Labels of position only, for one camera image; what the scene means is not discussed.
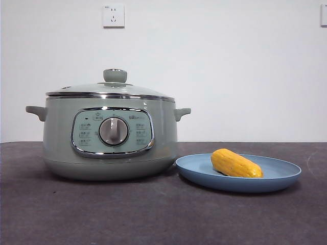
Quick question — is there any yellow corn cob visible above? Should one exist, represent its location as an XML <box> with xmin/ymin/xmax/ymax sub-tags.
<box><xmin>211</xmin><ymin>149</ymin><xmax>264</xmax><ymax>179</ymax></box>

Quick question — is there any glass lid with green knob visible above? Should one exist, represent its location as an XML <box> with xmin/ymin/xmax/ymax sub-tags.
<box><xmin>45</xmin><ymin>68</ymin><xmax>176</xmax><ymax>101</ymax></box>

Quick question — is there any blue round plate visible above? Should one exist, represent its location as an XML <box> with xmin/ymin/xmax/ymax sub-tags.
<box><xmin>175</xmin><ymin>153</ymin><xmax>302</xmax><ymax>193</ymax></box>

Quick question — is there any pale green electric steamer pot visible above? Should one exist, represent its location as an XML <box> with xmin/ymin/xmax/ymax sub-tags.
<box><xmin>25</xmin><ymin>98</ymin><xmax>192</xmax><ymax>182</ymax></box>

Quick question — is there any white wall power socket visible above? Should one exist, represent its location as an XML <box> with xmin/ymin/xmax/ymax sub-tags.
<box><xmin>103</xmin><ymin>4</ymin><xmax>125</xmax><ymax>29</ymax></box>

